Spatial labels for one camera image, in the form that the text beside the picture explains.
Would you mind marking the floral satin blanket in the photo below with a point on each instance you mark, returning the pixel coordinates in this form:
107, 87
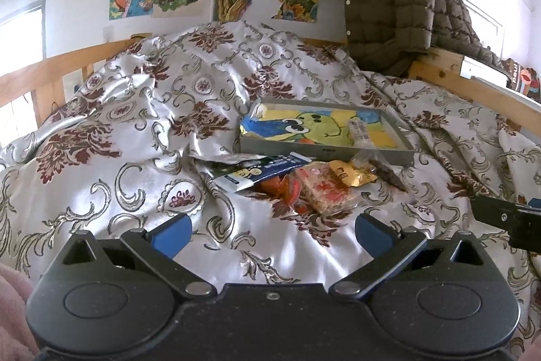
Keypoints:
148, 124

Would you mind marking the green and white packet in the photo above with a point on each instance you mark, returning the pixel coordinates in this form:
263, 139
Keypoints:
217, 160

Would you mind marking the colourful printed bag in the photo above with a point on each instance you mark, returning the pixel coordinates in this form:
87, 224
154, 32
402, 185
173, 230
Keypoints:
526, 82

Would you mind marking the window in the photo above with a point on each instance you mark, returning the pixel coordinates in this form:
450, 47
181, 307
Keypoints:
21, 60

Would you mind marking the dark blue powder sachet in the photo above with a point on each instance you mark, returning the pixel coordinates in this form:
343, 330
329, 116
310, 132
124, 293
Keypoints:
258, 170

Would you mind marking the clear rice cracker packet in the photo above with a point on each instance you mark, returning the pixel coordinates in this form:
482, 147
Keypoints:
329, 187

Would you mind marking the white box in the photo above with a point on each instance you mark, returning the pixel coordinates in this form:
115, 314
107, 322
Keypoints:
486, 71

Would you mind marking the pink fleece clothing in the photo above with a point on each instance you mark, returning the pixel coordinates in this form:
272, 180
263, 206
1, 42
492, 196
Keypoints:
15, 314

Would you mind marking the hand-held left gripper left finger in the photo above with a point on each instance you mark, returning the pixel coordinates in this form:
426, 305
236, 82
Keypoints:
171, 234

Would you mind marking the yellow foil snack packet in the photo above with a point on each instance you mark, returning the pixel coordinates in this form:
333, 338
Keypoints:
353, 173

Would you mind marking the small clear labelled packet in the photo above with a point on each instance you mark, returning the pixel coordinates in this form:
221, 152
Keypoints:
361, 132

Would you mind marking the olive quilted jacket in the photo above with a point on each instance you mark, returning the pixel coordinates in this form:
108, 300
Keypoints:
393, 5

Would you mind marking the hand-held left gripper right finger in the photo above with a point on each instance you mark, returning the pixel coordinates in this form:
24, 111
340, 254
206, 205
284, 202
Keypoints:
374, 234

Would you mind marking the grey tray with painted bottom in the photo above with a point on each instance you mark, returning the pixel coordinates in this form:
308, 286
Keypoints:
321, 128

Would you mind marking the dark brown snack packet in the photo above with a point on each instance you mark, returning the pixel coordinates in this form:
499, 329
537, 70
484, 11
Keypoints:
389, 175

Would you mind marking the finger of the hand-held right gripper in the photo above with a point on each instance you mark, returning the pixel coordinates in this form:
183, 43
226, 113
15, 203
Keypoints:
503, 217

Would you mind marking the wooden bed frame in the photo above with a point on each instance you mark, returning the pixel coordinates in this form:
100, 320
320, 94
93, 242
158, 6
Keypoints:
55, 65

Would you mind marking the orange snack packet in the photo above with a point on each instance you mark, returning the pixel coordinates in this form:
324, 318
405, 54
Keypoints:
279, 189

